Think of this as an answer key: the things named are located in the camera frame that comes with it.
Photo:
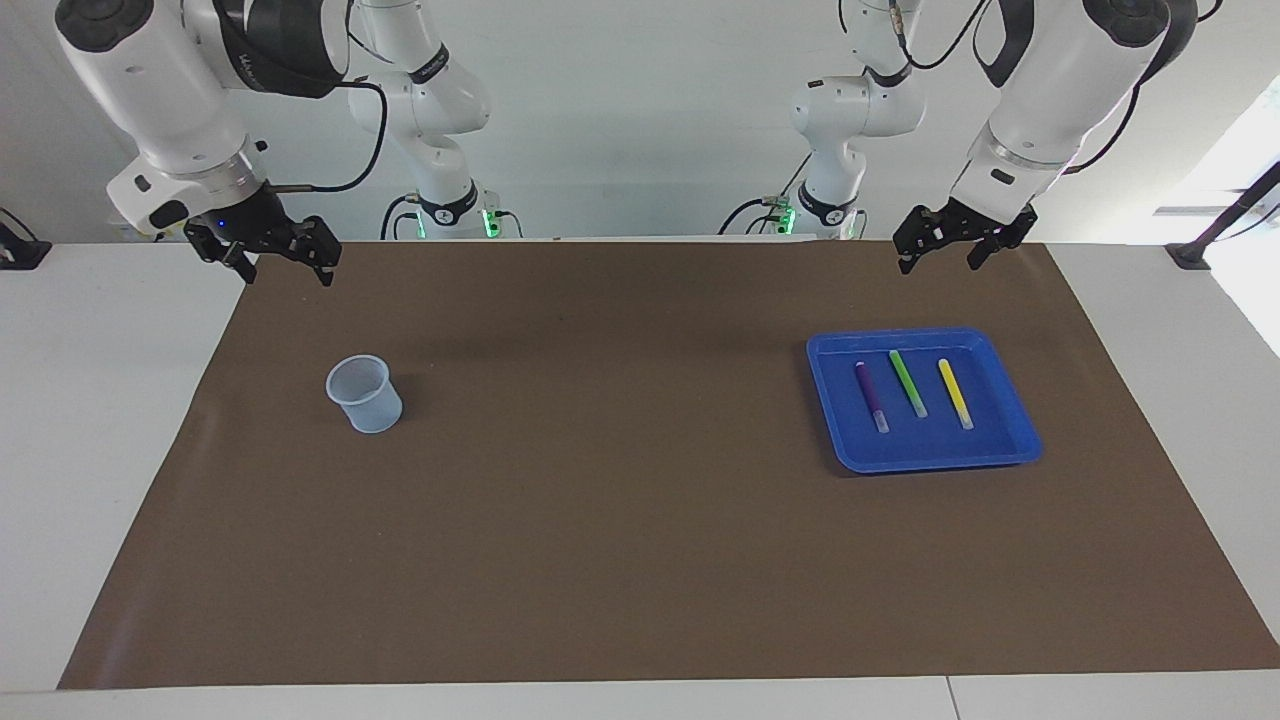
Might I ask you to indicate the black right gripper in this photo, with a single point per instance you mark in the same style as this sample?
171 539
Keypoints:
250 222

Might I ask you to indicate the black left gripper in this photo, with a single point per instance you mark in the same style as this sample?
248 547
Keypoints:
975 222

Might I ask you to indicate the yellow pen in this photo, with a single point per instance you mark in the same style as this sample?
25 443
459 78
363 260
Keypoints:
955 393

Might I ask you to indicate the green pen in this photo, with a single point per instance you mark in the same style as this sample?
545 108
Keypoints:
908 383

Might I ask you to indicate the purple pen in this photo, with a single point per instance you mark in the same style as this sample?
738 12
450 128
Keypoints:
872 395

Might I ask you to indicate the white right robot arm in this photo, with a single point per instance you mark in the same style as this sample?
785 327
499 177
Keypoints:
150 80

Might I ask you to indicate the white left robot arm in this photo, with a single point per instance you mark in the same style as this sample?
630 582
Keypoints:
1050 80

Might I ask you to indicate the translucent plastic cup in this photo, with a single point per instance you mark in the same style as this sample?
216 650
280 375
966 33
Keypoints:
368 400

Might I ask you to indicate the blue plastic tray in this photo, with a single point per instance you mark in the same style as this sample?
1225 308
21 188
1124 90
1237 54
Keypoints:
990 440

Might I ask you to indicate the black table clamp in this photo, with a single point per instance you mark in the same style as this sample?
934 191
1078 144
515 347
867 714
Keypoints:
22 252

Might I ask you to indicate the brown table mat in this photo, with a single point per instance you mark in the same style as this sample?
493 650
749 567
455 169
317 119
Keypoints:
620 520

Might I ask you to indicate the black camera stand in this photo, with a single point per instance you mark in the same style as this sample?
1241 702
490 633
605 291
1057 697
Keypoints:
1215 235

